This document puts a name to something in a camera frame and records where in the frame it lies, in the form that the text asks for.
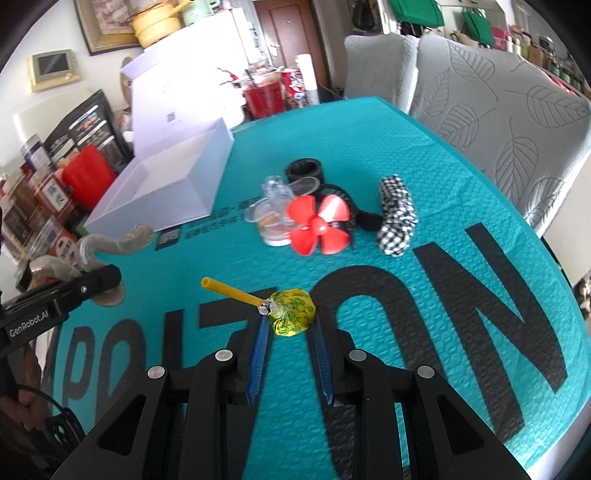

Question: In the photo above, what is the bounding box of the white open gift box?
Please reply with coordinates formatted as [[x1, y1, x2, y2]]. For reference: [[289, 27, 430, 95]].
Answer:
[[85, 45, 242, 238]]

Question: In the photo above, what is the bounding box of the green tote bag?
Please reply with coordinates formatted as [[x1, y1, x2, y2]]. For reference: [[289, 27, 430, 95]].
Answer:
[[389, 0, 445, 28]]

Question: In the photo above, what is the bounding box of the black ring cuff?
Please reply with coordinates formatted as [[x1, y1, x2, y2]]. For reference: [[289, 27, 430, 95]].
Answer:
[[284, 158, 324, 183]]

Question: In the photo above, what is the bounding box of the grey leaf pattern chair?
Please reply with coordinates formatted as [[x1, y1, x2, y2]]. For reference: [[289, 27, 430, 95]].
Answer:
[[410, 35, 590, 235]]

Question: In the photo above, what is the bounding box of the brown door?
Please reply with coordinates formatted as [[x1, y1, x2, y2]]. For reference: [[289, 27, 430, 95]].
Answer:
[[253, 0, 329, 87]]

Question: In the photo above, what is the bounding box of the teal bubble mailer mat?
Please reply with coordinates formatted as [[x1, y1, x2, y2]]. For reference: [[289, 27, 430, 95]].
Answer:
[[45, 99, 590, 475]]

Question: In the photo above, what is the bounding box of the black hair claw clip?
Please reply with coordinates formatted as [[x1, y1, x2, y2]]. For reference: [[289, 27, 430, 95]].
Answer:
[[314, 183, 384, 249]]

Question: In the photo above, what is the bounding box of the red canister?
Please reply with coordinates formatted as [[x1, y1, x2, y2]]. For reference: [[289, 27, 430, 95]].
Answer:
[[62, 145, 116, 212]]

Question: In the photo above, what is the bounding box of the black white checkered scrunchie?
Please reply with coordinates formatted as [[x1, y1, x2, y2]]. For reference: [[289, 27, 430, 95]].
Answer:
[[377, 175, 418, 257]]

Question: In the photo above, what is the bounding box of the beige hair claw clip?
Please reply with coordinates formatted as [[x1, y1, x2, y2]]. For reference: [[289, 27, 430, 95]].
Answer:
[[30, 225, 154, 307]]

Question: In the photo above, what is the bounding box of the person left hand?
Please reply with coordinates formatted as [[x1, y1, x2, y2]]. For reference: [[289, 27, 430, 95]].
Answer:
[[1, 345, 49, 451]]

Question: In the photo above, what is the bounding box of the framed picture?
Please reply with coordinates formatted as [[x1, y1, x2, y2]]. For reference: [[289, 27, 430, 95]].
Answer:
[[73, 0, 139, 56]]

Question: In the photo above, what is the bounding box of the yellow lollipop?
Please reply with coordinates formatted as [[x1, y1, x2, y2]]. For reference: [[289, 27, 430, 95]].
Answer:
[[200, 277, 317, 337]]

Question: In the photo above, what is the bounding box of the red drink cup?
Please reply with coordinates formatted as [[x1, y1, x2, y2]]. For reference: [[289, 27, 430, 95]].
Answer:
[[242, 80, 286, 119]]

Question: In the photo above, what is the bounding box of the green kettle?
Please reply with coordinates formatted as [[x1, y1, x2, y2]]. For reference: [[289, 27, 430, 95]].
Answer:
[[181, 0, 221, 26]]

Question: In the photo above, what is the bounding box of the red cartoon can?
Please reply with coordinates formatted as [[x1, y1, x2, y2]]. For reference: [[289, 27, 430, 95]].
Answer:
[[280, 68, 308, 110]]

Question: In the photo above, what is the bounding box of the white refrigerator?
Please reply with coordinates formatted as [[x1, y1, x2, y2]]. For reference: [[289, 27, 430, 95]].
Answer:
[[144, 8, 257, 85]]

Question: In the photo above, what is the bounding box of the yellow pot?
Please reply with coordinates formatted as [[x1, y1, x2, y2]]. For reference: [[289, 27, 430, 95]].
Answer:
[[127, 0, 193, 48]]

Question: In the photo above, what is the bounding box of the gold wall intercom panel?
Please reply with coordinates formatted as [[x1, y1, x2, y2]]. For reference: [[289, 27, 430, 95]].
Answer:
[[27, 49, 81, 92]]

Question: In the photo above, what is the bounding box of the red propeller toy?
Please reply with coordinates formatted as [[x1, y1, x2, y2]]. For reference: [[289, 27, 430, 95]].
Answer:
[[287, 194, 351, 256]]

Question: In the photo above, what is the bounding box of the black snack pouch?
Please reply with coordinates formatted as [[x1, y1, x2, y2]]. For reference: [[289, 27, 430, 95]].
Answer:
[[44, 90, 133, 176]]

